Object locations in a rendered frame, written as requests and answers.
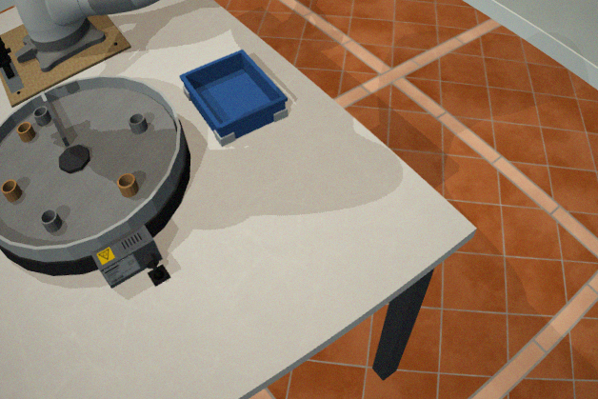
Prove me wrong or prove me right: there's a grey metal ring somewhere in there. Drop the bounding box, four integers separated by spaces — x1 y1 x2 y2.
40 209 62 232
33 107 51 127
129 112 148 134

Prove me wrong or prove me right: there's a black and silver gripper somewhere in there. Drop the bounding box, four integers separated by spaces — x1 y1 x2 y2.
0 37 24 93

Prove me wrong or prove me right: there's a blue crate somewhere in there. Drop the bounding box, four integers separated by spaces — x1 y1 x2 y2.
179 50 289 147

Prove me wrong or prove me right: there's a bronze bushing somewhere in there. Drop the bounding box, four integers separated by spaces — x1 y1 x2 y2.
1 179 22 202
17 122 35 142
117 173 139 197

